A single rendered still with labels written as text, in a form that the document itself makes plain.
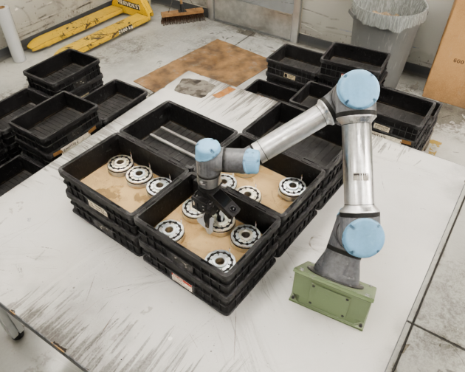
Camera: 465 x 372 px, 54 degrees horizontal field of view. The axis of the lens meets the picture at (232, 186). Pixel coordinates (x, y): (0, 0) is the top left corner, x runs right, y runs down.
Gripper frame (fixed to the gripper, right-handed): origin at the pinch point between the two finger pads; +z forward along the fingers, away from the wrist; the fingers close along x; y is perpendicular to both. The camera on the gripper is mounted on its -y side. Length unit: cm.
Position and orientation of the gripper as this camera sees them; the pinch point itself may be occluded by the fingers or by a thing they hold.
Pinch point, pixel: (215, 227)
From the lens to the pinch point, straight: 156.7
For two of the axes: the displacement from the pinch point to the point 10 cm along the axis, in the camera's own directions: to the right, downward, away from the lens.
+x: -5.9, 5.5, -5.9
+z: 0.0, 7.3, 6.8
